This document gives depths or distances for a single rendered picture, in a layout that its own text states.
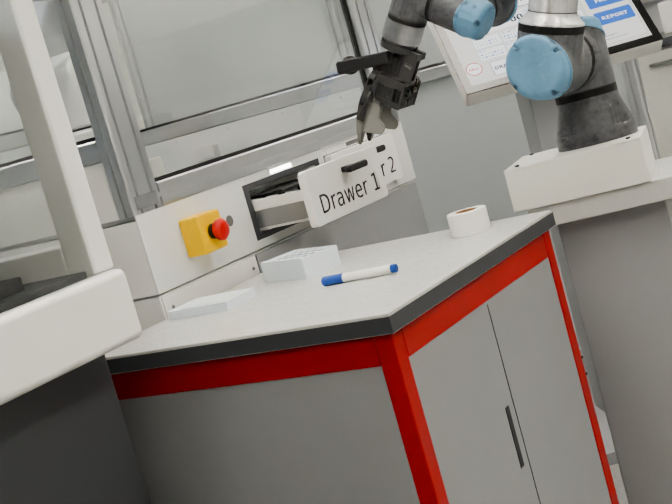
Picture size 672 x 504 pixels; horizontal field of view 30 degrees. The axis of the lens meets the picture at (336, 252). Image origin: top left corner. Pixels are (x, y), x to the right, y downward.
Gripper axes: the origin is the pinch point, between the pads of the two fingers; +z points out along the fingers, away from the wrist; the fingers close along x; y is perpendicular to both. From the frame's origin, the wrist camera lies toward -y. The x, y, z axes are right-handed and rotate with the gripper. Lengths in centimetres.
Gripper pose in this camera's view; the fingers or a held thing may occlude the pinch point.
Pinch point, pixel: (363, 134)
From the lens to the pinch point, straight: 244.0
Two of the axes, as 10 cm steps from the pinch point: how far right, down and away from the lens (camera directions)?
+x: 5.0, -2.5, 8.3
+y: 8.3, 4.2, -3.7
